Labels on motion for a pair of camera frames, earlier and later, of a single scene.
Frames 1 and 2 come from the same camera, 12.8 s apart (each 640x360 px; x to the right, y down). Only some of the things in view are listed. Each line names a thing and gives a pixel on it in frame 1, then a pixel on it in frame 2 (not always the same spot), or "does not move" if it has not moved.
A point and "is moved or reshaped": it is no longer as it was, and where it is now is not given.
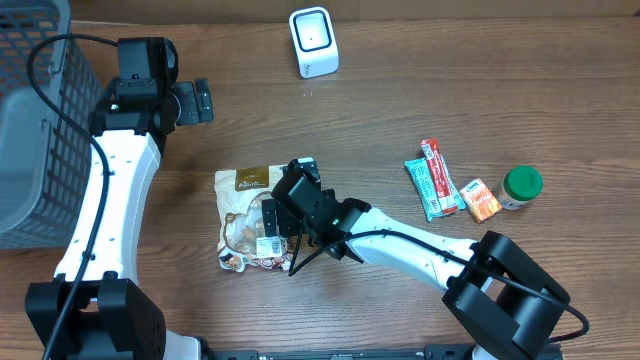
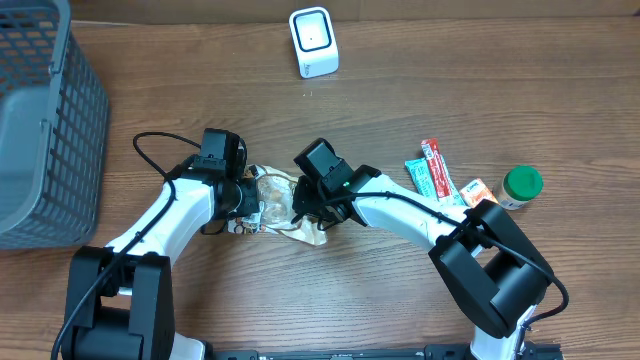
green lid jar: (521, 184) does not move
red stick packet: (440, 176) does not move
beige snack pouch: (239, 198) is moved or reshaped
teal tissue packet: (419, 171) does not move
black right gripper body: (275, 220) to (304, 198)
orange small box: (480, 200) does not move
